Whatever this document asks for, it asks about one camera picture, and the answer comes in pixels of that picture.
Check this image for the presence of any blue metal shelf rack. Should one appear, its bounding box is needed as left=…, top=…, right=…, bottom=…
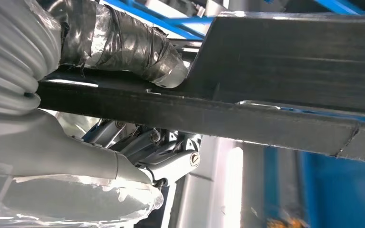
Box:
left=102, top=0, right=365, bottom=228

